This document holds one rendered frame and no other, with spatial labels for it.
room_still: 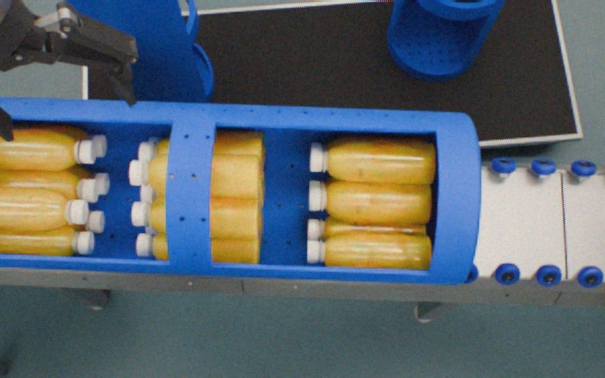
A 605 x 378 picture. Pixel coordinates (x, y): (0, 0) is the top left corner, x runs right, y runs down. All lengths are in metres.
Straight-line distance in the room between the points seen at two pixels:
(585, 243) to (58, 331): 1.56
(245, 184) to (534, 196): 0.59
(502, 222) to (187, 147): 0.63
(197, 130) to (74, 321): 1.34
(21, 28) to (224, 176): 0.58
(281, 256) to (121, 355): 1.11
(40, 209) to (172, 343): 1.16
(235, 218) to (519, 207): 0.57
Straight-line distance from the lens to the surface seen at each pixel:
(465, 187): 1.17
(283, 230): 1.40
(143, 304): 2.39
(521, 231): 1.50
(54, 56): 0.73
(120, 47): 0.74
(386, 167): 1.26
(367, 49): 2.43
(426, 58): 2.42
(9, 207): 1.30
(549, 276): 1.45
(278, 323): 2.34
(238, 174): 1.19
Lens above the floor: 2.33
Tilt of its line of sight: 75 degrees down
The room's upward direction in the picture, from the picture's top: straight up
